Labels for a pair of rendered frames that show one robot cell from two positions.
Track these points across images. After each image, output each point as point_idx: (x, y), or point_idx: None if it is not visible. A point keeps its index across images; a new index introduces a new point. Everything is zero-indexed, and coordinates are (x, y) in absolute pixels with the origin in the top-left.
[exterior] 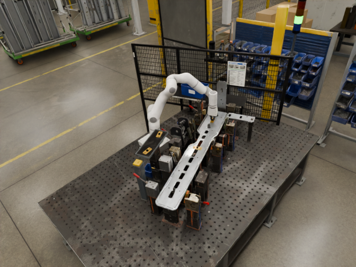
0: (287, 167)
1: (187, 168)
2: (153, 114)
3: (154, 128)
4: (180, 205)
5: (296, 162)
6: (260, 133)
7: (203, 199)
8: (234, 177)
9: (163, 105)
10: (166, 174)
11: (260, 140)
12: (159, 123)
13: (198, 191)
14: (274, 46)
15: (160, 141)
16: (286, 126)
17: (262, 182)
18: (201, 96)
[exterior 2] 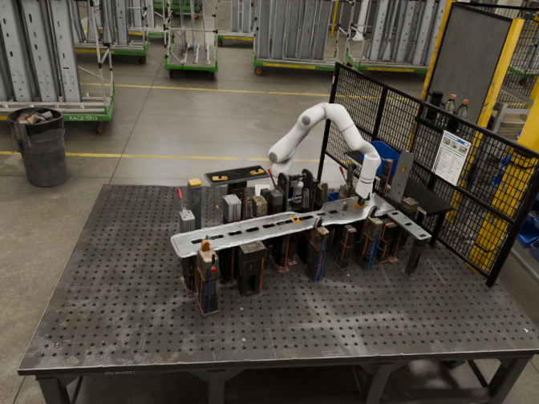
0: (425, 344)
1: None
2: (277, 148)
3: (275, 173)
4: (219, 278)
5: (450, 349)
6: (441, 277)
7: (242, 285)
8: (326, 299)
9: (294, 143)
10: (225, 223)
11: (427, 285)
12: (285, 171)
13: (240, 266)
14: (528, 130)
15: (247, 178)
16: (502, 297)
17: (358, 332)
18: (379, 171)
